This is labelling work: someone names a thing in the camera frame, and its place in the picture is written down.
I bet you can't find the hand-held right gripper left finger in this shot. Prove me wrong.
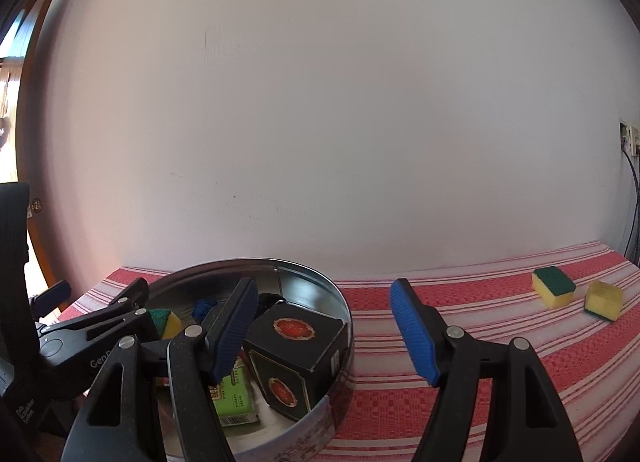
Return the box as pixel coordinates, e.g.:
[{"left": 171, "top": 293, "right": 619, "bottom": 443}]
[{"left": 61, "top": 277, "right": 259, "bottom": 462}]

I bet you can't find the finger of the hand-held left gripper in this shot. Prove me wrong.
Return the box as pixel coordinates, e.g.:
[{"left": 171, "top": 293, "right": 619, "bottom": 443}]
[
  {"left": 35, "top": 277, "right": 151, "bottom": 340},
  {"left": 29, "top": 279, "right": 72, "bottom": 318}
]

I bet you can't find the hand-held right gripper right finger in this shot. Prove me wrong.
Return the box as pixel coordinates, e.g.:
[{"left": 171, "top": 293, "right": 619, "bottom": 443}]
[{"left": 389, "top": 277, "right": 585, "bottom": 462}]

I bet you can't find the blue yarn bundle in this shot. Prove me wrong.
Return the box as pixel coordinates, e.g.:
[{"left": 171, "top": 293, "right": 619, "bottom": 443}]
[{"left": 192, "top": 297, "right": 221, "bottom": 320}]

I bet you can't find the yellow green sponge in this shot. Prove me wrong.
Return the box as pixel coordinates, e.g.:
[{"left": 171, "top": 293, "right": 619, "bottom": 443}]
[
  {"left": 584, "top": 281, "right": 624, "bottom": 323},
  {"left": 147, "top": 309, "right": 183, "bottom": 340},
  {"left": 531, "top": 266, "right": 576, "bottom": 310}
]

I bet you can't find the green tissue pack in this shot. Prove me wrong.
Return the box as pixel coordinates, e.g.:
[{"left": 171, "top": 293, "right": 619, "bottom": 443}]
[{"left": 207, "top": 359, "right": 258, "bottom": 428}]

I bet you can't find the round metal cookie tin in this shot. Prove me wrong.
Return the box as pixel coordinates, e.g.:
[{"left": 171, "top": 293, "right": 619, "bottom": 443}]
[{"left": 125, "top": 257, "right": 356, "bottom": 462}]

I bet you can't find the red striped tablecloth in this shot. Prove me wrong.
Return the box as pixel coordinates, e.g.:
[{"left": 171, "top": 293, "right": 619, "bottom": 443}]
[{"left": 60, "top": 241, "right": 640, "bottom": 462}]

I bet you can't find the wooden door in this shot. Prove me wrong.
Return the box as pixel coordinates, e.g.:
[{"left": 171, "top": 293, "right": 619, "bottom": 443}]
[{"left": 0, "top": 0, "right": 68, "bottom": 313}]

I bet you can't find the white wall socket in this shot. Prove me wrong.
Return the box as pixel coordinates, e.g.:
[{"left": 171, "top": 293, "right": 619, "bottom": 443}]
[{"left": 619, "top": 119, "right": 640, "bottom": 158}]

